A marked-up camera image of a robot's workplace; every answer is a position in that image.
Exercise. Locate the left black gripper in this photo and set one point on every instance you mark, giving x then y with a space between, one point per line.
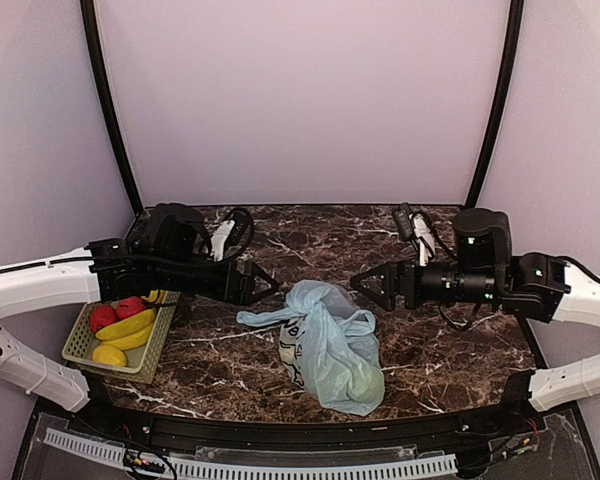
243 295

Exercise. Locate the green fruit in bag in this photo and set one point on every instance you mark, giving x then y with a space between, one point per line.
367 388

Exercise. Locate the upper yellow banana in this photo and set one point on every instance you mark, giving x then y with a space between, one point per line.
127 326

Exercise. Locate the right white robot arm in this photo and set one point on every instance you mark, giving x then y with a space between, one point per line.
483 271

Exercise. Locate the yellow pear in basket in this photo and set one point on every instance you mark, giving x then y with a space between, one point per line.
155 297

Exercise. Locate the yellow banana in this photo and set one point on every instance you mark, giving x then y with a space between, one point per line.
132 341
127 326

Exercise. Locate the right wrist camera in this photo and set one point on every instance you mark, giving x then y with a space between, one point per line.
414 229

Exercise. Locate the light blue plastic bag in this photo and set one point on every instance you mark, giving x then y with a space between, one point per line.
325 338

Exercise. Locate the red apple left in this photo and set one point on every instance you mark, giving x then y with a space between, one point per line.
102 317

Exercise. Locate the yellow lemon in basket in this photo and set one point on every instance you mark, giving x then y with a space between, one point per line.
109 355

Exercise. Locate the black front table rail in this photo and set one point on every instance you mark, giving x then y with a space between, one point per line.
285 419

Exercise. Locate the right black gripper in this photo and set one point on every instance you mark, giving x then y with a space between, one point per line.
391 273

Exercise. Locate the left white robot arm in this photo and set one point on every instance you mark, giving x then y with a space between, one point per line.
172 251

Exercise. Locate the right black frame post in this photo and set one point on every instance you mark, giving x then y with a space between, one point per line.
505 72

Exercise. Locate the red apple right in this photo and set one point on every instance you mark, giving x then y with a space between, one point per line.
129 307

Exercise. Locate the lower yellow banana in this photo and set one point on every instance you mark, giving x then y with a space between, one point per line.
132 341

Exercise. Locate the red apple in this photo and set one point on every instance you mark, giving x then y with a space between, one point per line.
129 307
102 317

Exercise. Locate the green perforated plastic basket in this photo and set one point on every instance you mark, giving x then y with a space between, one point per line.
141 362

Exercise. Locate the left black frame post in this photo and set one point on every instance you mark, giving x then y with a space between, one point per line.
99 72

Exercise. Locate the white slotted cable duct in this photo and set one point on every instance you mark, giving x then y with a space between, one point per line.
223 463

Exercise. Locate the black frame post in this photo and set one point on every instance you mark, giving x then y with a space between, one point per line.
99 72
505 72

